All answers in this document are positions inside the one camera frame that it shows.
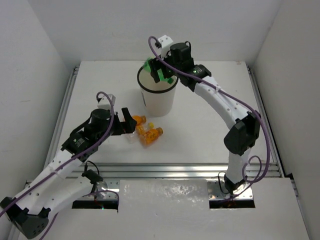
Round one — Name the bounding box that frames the clear bottle yellow cap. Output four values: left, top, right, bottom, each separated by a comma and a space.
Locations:
126, 122, 155, 144

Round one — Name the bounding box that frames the purple cable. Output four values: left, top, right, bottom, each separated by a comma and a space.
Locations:
147, 36, 271, 198
0, 91, 120, 240

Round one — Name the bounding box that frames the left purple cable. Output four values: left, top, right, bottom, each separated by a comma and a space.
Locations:
0, 91, 120, 240

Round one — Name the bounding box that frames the aluminium front rail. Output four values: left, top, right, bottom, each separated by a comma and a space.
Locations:
67, 162, 283, 180

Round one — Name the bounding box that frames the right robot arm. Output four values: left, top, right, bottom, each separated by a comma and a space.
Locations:
148, 40, 260, 194

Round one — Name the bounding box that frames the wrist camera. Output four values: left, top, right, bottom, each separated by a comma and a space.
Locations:
97, 94, 116, 111
155, 35, 174, 58

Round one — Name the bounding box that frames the orange juice bottle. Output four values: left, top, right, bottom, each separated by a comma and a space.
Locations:
140, 127, 164, 146
132, 115, 147, 126

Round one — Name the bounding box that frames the right aluminium side rail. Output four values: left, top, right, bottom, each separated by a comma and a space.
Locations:
246, 65, 294, 181

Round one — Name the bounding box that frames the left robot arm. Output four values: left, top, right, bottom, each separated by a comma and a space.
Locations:
0, 107, 137, 240

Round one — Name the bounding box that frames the green plastic bottle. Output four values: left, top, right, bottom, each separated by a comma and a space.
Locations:
143, 57, 174, 85

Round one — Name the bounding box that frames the white bin with black rim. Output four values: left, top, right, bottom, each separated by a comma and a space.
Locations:
137, 66, 178, 117

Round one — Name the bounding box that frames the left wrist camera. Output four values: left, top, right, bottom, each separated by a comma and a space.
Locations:
97, 94, 116, 111

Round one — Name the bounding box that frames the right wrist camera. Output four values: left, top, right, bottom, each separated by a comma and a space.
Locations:
155, 35, 174, 58

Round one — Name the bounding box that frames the aluminium side rail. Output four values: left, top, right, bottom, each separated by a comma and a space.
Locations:
246, 65, 294, 181
48, 64, 80, 152

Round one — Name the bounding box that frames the left aluminium side rail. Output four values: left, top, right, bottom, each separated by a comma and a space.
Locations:
48, 64, 80, 152

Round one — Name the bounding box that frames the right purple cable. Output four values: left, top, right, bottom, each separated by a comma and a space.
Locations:
147, 36, 271, 198

